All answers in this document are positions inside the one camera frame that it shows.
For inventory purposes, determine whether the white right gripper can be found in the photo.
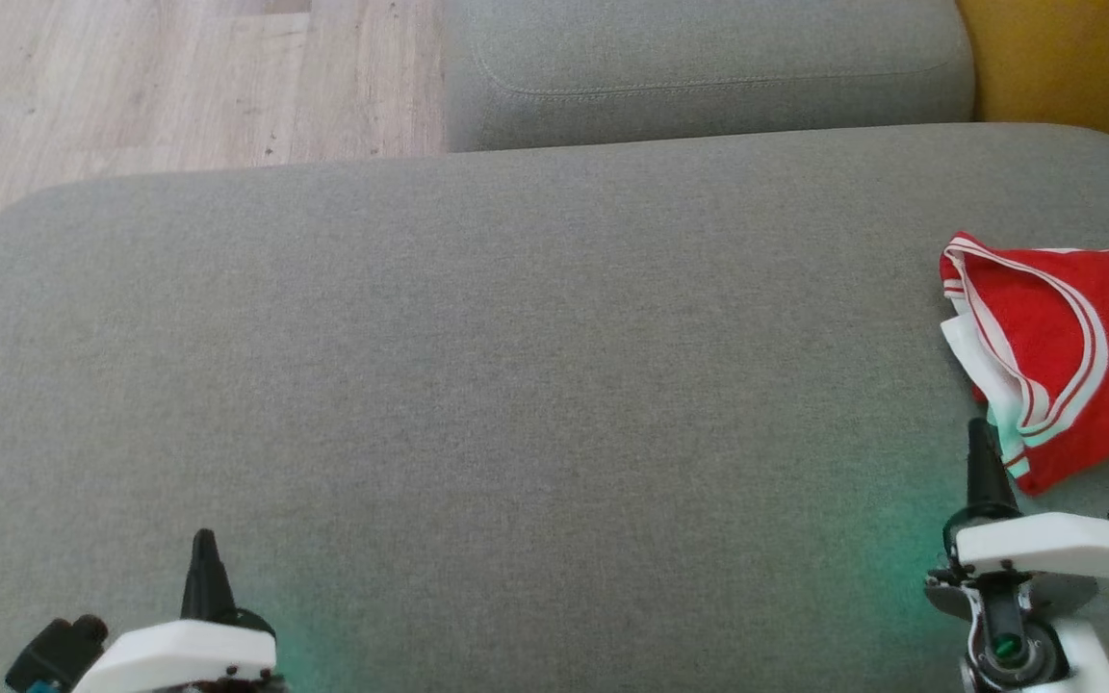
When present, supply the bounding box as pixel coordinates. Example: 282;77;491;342
924;417;1109;619

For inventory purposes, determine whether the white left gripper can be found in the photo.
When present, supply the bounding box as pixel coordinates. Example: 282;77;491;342
71;528;279;693

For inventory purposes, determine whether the red white basketball jersey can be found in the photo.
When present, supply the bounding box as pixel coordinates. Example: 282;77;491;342
939;231;1109;498

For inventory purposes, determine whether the large grey fabric sofa cushion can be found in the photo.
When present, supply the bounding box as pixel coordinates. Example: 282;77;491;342
0;123;1109;693

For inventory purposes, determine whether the yellow sofa back cushion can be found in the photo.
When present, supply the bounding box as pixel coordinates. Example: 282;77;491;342
956;0;1109;176

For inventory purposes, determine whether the light grey sofa seat cushion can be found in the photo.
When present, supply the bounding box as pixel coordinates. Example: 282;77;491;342
439;0;977;153

